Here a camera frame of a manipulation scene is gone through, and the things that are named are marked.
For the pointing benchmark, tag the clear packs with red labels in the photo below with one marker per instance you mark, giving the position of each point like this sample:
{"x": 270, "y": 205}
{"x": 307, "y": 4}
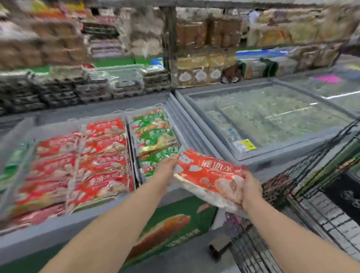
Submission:
{"x": 105, "y": 47}

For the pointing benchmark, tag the green frozen bags under lid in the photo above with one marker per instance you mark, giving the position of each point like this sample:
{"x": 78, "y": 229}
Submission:
{"x": 14, "y": 166}

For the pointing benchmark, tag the row of red snack packs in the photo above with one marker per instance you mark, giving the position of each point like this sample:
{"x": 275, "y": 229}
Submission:
{"x": 42, "y": 9}

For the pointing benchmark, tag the red dumpling packets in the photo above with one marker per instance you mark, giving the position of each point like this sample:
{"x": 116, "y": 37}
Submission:
{"x": 98, "y": 168}

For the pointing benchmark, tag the row of pale bread bags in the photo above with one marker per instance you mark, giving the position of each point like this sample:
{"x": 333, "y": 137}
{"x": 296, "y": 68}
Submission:
{"x": 295, "y": 28}

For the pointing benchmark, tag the clear sleeve with yellow tags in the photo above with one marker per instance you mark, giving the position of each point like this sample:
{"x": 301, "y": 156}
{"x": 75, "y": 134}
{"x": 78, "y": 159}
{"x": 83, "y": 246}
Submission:
{"x": 249, "y": 144}

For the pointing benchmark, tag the tan snack bag white label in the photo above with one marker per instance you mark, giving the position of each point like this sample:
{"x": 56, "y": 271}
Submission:
{"x": 215, "y": 73}
{"x": 200, "y": 75}
{"x": 185, "y": 76}

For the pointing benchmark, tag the black tray pack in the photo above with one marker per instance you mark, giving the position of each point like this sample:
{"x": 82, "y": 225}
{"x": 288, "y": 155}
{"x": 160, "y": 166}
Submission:
{"x": 99, "y": 29}

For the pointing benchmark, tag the grey freezer with green front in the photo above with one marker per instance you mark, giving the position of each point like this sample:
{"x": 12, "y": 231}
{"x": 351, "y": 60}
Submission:
{"x": 84, "y": 107}

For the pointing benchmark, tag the person's right hand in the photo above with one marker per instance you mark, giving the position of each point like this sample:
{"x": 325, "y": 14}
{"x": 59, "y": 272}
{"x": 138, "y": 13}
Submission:
{"x": 251, "y": 192}

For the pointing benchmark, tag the person's right forearm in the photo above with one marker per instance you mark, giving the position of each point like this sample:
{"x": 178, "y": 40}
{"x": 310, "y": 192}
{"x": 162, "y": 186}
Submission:
{"x": 295, "y": 239}

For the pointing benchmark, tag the tan bread bag green band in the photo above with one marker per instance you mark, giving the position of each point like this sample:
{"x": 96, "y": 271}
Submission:
{"x": 253, "y": 69}
{"x": 284, "y": 67}

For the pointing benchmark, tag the row of brown bread bags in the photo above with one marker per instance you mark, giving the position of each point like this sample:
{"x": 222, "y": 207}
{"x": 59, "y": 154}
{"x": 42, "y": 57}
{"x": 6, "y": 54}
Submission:
{"x": 208, "y": 33}

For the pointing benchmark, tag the green dumpling packet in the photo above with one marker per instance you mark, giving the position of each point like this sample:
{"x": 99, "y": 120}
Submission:
{"x": 157, "y": 157}
{"x": 149, "y": 119}
{"x": 157, "y": 140}
{"x": 149, "y": 171}

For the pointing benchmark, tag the grey metal shelf rack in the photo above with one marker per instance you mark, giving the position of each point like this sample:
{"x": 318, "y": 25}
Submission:
{"x": 170, "y": 42}

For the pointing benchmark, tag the clear bags of brown pastries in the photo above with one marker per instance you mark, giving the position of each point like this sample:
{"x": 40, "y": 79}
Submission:
{"x": 317, "y": 57}

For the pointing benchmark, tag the bags of white round buns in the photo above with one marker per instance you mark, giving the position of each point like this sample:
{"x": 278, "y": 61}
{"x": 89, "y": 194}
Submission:
{"x": 143, "y": 36}

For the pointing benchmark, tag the stack of clear bun boxes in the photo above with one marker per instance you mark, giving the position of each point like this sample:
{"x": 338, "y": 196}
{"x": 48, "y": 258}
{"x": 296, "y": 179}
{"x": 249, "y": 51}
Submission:
{"x": 42, "y": 47}

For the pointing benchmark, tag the person's left hand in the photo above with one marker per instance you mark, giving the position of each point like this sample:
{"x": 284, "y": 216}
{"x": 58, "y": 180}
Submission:
{"x": 166, "y": 174}

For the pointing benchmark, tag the white plastic freezer basket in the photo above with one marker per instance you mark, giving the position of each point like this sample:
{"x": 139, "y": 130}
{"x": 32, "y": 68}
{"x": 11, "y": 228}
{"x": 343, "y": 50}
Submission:
{"x": 178, "y": 135}
{"x": 50, "y": 130}
{"x": 98, "y": 116}

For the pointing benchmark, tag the stacks of clear pastry boxes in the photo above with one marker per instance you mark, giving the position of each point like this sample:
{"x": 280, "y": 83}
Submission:
{"x": 123, "y": 84}

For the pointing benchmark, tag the clear frozen bags blue print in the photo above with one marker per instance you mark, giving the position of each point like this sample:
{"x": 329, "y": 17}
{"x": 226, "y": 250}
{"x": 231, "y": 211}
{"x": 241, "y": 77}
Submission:
{"x": 225, "y": 126}

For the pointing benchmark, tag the freezer sliding glass lid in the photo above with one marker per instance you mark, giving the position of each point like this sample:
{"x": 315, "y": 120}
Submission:
{"x": 17, "y": 135}

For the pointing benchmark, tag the person's left forearm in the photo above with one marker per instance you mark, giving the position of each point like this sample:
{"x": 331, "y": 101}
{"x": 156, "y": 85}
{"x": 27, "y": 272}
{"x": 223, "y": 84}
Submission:
{"x": 107, "y": 233}

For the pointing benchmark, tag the black cart seat panel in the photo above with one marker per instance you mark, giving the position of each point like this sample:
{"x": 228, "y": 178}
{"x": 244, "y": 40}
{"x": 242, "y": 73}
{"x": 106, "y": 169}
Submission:
{"x": 346, "y": 197}

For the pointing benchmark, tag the grey freezer with loose dumplings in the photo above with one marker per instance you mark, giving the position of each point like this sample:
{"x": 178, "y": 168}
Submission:
{"x": 281, "y": 156}

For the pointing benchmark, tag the red dumpling packet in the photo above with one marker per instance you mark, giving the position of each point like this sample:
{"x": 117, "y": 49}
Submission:
{"x": 208, "y": 174}

